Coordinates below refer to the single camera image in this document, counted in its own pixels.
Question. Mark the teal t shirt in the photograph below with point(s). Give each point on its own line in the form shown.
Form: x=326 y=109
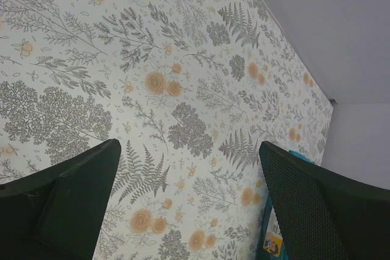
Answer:
x=270 y=243

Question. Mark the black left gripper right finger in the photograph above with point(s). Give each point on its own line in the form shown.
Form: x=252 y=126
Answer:
x=322 y=214

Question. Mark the floral table mat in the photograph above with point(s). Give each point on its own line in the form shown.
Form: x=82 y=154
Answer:
x=190 y=88

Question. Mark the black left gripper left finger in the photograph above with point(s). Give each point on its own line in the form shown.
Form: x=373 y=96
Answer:
x=57 y=213

